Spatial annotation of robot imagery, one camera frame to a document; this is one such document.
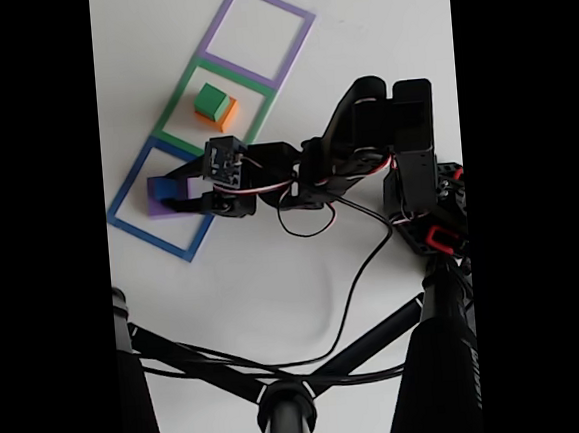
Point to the large purple block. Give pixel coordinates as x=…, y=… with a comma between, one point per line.
x=161, y=212

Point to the small blue cube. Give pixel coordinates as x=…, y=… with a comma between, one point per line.
x=162, y=189

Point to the orange block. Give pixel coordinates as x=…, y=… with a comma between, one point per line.
x=229, y=118

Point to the green cube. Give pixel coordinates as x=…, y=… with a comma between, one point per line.
x=208, y=100

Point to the red clamp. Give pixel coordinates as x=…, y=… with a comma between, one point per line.
x=434, y=237

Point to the black tripod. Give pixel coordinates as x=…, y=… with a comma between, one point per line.
x=441, y=365

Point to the green square frame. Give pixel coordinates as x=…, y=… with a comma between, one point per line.
x=171, y=113

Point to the blue square frame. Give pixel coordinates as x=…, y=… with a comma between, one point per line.
x=128, y=209

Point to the purple square frame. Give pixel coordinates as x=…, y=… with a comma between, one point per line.
x=215, y=32

